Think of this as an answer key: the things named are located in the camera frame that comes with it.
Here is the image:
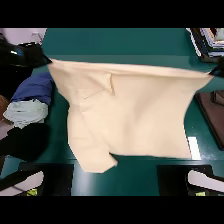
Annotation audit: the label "cream shirt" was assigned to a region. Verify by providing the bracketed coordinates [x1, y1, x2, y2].
[47, 58, 215, 174]

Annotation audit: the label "blue garment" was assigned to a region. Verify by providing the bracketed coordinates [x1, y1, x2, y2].
[10, 71, 56, 107]

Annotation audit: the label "pale green garment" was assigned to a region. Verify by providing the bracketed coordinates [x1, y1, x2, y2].
[2, 98, 50, 130]

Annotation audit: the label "black garment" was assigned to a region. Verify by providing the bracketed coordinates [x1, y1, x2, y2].
[0, 122, 52, 162]

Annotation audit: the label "brown garment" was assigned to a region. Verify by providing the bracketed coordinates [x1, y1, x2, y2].
[194, 89, 224, 152]

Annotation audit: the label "heap of clothes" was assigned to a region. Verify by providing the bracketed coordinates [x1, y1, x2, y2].
[185, 27, 224, 64]

